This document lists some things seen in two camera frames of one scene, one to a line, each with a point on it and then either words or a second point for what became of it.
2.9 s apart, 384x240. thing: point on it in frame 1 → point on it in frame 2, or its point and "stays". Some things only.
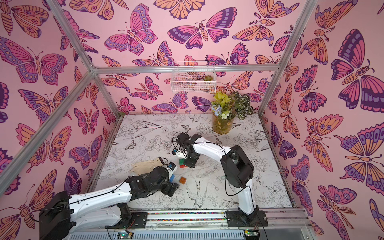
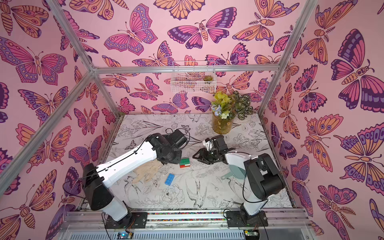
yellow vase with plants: [225, 107] stays
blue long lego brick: [172, 178] stays
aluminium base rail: [205, 224] stays
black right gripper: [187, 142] → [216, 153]
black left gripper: [168, 190] → [177, 161]
